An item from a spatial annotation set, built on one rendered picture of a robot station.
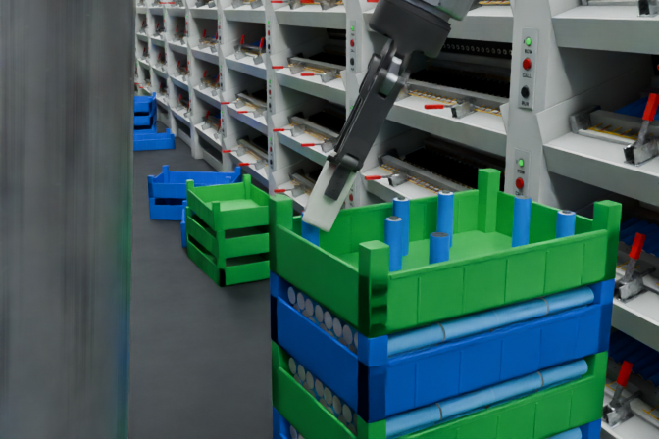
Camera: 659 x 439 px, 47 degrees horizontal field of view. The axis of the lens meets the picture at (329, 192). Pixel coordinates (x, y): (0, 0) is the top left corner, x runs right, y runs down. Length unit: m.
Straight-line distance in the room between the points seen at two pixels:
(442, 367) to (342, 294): 0.12
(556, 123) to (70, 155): 1.07
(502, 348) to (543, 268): 0.09
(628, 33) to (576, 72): 0.17
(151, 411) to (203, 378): 0.15
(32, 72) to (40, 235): 0.04
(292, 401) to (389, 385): 0.17
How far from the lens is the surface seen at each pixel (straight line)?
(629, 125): 1.16
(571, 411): 0.86
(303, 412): 0.81
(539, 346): 0.79
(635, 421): 1.20
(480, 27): 1.36
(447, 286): 0.69
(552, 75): 1.20
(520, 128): 1.25
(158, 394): 1.61
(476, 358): 0.74
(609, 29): 1.10
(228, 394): 1.58
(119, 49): 0.20
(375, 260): 0.63
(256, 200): 2.34
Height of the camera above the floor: 0.75
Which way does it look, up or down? 14 degrees down
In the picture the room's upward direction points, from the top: straight up
